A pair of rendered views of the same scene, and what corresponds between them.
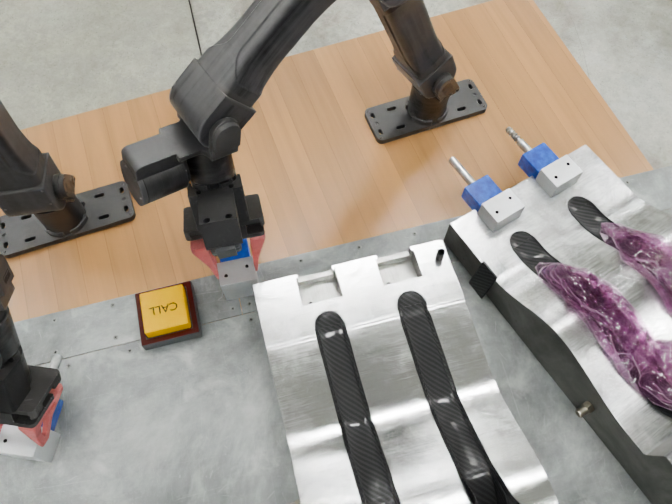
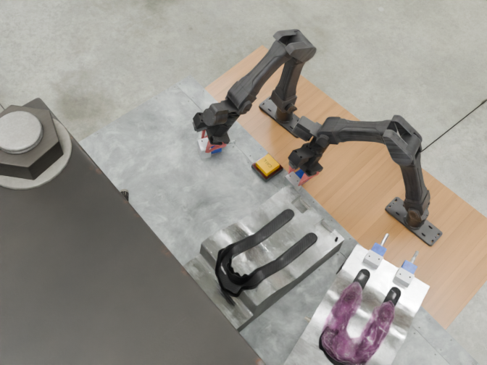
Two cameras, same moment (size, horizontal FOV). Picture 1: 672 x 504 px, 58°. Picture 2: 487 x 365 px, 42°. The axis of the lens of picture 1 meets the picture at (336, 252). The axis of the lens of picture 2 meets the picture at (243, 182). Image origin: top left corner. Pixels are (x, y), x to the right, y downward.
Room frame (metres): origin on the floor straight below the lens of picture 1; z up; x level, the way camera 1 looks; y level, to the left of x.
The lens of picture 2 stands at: (-0.37, -0.74, 2.70)
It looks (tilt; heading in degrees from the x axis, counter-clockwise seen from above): 60 degrees down; 60
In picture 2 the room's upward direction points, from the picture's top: 6 degrees clockwise
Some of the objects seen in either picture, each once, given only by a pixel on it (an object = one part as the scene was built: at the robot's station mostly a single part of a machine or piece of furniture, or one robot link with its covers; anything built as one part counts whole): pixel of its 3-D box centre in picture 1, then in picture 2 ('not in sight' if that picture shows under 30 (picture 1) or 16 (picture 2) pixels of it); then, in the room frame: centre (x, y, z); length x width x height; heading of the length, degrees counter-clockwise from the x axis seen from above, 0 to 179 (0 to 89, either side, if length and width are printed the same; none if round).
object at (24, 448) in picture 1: (41, 404); (217, 145); (0.16, 0.38, 0.83); 0.13 x 0.05 x 0.05; 173
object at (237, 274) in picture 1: (234, 249); (303, 175); (0.38, 0.15, 0.83); 0.13 x 0.05 x 0.05; 14
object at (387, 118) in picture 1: (428, 96); (416, 216); (0.66, -0.15, 0.84); 0.20 x 0.07 x 0.08; 111
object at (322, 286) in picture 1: (318, 290); (301, 206); (0.30, 0.02, 0.87); 0.05 x 0.05 x 0.04; 16
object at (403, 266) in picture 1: (396, 271); (323, 229); (0.33, -0.08, 0.87); 0.05 x 0.05 x 0.04; 16
